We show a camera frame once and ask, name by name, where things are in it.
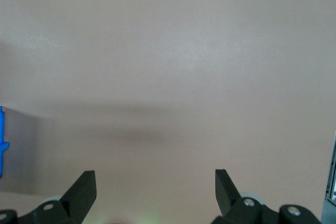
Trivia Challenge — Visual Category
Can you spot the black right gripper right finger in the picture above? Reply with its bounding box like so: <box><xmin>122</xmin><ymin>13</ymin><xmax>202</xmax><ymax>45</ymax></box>
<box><xmin>211</xmin><ymin>169</ymin><xmax>322</xmax><ymax>224</ymax></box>

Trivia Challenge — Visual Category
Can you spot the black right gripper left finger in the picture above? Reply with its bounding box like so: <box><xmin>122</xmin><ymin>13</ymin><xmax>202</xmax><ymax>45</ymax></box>
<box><xmin>0</xmin><ymin>170</ymin><xmax>97</xmax><ymax>224</ymax></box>

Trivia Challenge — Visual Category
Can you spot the blue plastic storage bin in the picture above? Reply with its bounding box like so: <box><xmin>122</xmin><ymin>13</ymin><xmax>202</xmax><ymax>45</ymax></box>
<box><xmin>0</xmin><ymin>105</ymin><xmax>11</xmax><ymax>178</ymax></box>

